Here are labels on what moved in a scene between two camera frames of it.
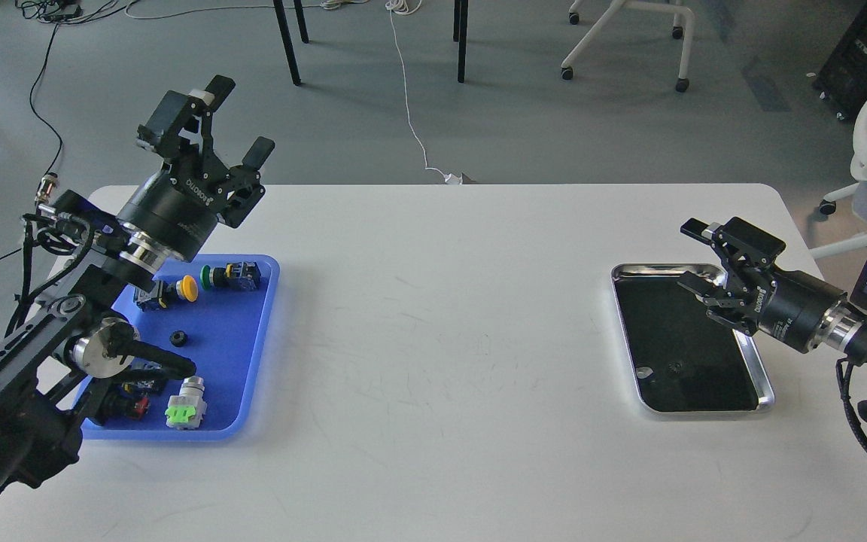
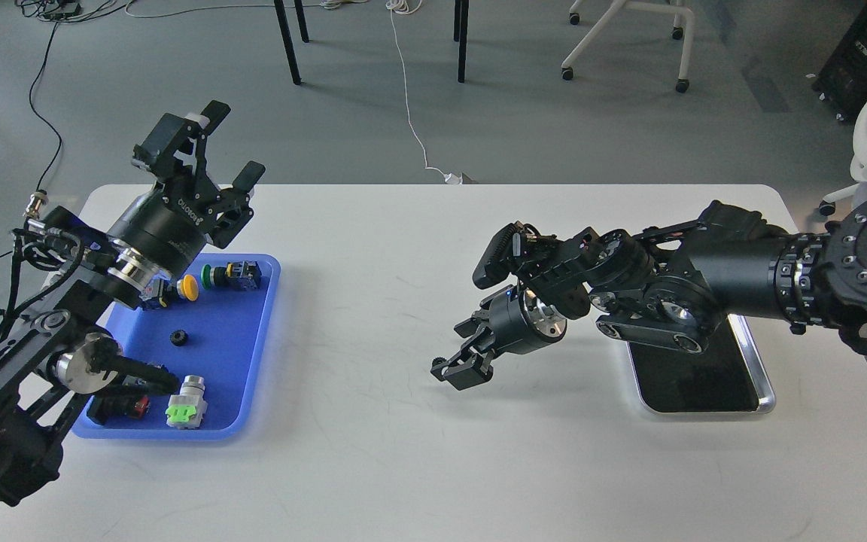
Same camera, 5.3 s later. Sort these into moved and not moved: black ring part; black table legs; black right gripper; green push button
Moved: black right gripper
Not moved: black table legs; green push button; black ring part
